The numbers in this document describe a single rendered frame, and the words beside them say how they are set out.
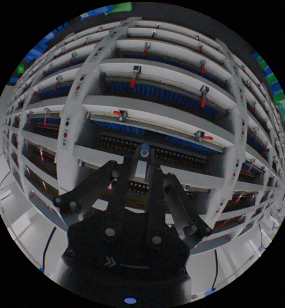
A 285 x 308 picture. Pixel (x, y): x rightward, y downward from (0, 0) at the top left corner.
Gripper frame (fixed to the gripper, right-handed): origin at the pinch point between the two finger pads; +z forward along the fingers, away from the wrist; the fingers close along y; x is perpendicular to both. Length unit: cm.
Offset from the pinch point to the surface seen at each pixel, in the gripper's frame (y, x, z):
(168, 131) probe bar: 6.8, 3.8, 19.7
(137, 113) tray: -4.4, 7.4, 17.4
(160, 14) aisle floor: -11, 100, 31
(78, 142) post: -25.1, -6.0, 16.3
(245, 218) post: 105, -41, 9
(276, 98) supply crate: 68, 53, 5
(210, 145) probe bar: 25.0, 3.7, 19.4
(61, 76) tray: -51, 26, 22
